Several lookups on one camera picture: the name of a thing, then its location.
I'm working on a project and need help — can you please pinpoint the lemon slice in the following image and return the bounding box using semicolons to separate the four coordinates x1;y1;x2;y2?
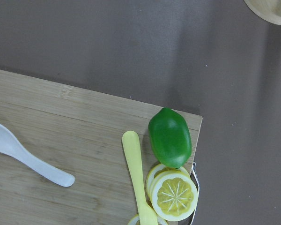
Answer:
146;164;199;221
128;214;168;225

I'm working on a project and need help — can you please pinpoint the wooden mug tree stand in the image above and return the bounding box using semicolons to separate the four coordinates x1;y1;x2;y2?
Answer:
244;0;281;25

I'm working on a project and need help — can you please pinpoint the yellow plastic knife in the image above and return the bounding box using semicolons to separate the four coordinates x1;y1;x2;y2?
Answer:
122;131;158;225

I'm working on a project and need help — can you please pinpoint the green lime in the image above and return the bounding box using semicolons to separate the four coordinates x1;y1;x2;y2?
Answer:
148;108;192;168

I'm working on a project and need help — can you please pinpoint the upper lemon slice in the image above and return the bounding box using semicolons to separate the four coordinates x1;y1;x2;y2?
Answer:
146;164;199;221

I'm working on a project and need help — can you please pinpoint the bamboo cutting board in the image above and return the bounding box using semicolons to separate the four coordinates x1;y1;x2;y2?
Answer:
0;67;203;225

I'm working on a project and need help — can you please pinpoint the white ceramic spoon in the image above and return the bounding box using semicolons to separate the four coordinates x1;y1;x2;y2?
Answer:
0;124;75;187

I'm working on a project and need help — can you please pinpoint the lower lemon slice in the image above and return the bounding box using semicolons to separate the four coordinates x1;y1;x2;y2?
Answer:
128;214;168;225

